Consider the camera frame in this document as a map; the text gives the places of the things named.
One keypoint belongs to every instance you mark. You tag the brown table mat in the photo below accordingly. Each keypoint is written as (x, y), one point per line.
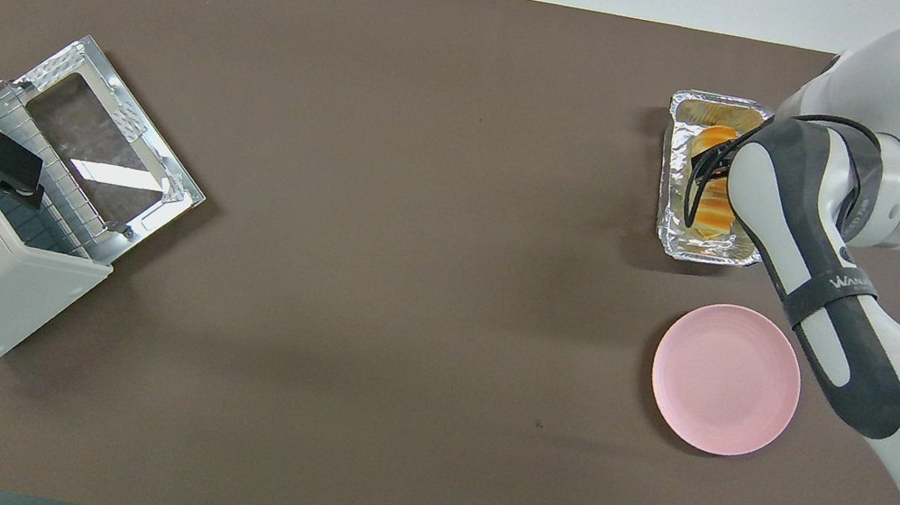
(408, 282)

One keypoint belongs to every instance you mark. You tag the sliced golden bread loaf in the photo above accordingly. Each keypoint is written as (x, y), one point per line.
(717, 215)

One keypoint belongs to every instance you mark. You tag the aluminium foil tray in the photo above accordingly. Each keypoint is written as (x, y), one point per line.
(673, 189)

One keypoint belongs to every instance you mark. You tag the glass oven door chrome frame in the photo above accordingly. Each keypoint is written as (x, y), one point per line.
(103, 140)

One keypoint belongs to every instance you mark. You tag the pink round plate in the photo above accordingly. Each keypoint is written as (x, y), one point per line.
(726, 381)

